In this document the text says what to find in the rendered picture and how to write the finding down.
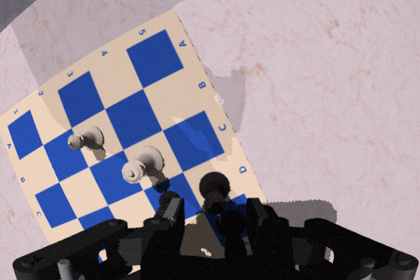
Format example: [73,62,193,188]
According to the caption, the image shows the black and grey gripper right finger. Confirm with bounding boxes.
[246,197,419,280]

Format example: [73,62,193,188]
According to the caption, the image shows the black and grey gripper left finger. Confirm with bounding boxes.
[12,197,189,280]

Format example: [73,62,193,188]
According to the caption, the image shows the blue and cream chessboard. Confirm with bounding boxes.
[0,8,268,259]

